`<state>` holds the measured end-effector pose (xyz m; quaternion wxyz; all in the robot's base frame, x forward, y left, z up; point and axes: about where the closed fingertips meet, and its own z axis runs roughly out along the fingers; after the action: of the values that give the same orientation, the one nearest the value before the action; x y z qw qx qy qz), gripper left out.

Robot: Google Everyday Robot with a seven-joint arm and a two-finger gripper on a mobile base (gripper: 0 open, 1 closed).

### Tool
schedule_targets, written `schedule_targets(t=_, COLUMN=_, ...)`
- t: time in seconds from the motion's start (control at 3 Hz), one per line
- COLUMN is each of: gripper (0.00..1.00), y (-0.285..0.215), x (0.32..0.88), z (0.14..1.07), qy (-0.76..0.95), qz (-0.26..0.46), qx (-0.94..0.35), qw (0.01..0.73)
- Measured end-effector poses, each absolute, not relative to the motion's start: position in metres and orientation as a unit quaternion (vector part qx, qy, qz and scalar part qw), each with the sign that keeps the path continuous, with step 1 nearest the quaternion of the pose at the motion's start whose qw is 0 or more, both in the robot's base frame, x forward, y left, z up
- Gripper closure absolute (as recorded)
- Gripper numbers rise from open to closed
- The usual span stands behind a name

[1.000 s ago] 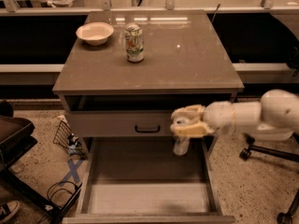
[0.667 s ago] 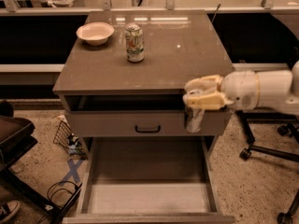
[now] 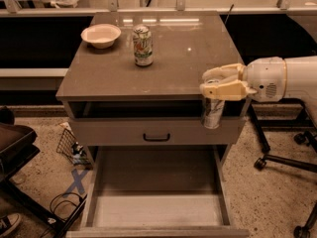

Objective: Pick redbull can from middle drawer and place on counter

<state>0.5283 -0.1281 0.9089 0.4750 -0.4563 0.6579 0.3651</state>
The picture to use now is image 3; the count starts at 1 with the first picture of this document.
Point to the open middle drawer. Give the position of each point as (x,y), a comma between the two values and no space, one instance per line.
(159,192)

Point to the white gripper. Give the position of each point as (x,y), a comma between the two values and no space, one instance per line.
(264,78)

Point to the black office chair base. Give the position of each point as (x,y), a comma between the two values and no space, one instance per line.
(302,120)

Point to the green white soda can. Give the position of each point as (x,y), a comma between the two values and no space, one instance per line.
(143,45)

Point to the grey drawer cabinet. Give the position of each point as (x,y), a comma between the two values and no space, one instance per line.
(107,84)

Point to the sneaker shoe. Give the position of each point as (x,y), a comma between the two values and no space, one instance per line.
(9,223)

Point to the metal railing frame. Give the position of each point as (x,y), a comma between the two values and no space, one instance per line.
(165,4)

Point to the black wire basket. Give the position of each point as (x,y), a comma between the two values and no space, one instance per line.
(71,149)

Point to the closed top drawer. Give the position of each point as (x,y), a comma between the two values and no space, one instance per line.
(129,132)

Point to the silver redbull can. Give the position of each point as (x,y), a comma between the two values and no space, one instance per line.
(213,108)

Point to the white paper bowl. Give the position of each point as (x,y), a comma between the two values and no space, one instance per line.
(101,36)

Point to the black chair at left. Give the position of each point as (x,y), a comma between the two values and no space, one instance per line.
(16,150)

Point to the black drawer handle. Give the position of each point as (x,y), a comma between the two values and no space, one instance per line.
(163,138)

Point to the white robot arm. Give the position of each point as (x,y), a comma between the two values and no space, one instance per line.
(301,83)

